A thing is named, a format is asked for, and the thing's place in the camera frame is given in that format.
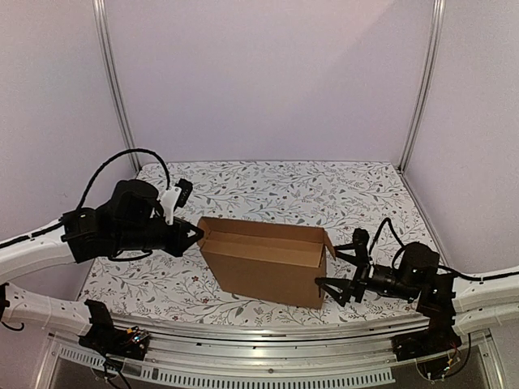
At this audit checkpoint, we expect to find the brown cardboard box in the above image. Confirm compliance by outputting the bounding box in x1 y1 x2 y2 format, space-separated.
198 216 335 310

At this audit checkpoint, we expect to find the floral patterned table mat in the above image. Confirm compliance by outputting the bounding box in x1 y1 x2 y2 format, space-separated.
79 161 432 327

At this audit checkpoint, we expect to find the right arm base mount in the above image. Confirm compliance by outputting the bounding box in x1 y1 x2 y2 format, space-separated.
391 315 462 381

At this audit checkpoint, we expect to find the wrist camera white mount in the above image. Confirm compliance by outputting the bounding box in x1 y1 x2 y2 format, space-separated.
160 178 193 225
352 228 374 276

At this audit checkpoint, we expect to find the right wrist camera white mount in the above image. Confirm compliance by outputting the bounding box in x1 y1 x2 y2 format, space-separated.
352 228 374 276

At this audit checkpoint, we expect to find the aluminium front rail base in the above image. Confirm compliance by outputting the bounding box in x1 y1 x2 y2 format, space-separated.
36 314 506 388

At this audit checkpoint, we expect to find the aluminium frame post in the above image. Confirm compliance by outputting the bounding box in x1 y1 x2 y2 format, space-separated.
397 0 446 176
92 0 136 149

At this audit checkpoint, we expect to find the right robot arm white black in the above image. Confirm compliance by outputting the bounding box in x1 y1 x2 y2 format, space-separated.
315 242 518 353

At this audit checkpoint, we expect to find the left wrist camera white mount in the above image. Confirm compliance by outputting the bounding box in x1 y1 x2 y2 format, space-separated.
160 178 193 225

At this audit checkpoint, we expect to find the right aluminium frame post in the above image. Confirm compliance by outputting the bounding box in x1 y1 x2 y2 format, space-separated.
397 0 446 176

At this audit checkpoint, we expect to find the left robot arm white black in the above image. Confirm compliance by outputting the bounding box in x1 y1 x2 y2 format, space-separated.
1 179 204 352

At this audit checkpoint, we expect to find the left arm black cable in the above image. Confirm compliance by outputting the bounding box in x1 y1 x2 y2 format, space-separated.
79 148 171 207

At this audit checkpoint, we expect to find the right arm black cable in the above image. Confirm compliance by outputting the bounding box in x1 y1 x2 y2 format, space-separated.
367 217 519 283

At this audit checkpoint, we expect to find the left aluminium frame post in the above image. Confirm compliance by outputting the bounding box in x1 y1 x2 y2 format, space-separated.
92 0 136 149

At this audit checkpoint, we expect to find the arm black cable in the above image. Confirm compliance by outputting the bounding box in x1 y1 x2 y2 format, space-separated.
367 217 519 283
79 148 171 207

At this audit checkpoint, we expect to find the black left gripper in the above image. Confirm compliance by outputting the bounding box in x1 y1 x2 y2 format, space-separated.
114 219 204 259

